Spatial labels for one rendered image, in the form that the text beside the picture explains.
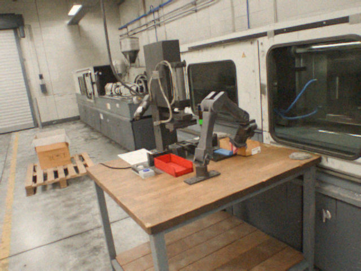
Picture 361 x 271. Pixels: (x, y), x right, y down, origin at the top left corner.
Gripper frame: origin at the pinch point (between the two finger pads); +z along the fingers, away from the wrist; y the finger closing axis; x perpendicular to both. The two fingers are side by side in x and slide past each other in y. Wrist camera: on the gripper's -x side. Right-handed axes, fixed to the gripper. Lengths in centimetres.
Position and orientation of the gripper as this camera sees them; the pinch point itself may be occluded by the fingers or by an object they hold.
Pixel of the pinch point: (233, 151)
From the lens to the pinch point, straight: 184.1
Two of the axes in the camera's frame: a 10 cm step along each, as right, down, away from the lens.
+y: -5.4, -6.0, 5.9
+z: -1.9, 7.7, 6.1
